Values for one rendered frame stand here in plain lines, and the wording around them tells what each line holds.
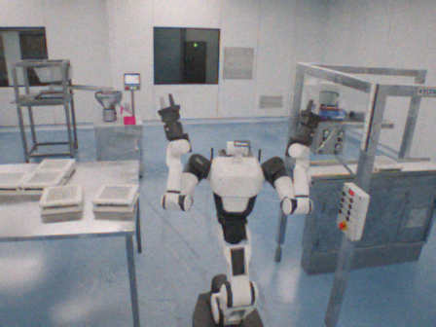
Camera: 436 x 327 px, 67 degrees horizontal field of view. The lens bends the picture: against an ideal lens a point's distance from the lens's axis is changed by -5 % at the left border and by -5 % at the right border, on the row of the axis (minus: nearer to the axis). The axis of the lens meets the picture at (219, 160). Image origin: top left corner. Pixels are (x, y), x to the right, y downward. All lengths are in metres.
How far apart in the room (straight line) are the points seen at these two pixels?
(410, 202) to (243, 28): 5.44
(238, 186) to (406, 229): 2.02
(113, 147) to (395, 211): 3.36
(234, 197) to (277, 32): 6.44
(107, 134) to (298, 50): 5.06
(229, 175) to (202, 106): 5.92
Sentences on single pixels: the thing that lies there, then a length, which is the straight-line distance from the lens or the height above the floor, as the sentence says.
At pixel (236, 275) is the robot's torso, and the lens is 1.97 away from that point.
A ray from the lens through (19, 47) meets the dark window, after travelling 7.51.
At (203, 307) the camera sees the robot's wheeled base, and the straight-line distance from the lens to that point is 2.54.
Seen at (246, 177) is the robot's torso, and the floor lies 1.25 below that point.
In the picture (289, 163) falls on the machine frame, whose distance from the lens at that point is 2.82.
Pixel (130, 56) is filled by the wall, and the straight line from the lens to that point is 7.28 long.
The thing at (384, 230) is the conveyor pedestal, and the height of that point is 0.40.
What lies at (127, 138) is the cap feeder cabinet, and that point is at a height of 0.58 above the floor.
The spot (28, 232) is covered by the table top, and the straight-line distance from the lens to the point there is 2.12.
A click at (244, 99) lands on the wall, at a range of 7.87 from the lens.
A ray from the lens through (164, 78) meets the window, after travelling 7.38.
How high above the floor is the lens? 1.94
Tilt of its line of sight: 21 degrees down
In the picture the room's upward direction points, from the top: 2 degrees clockwise
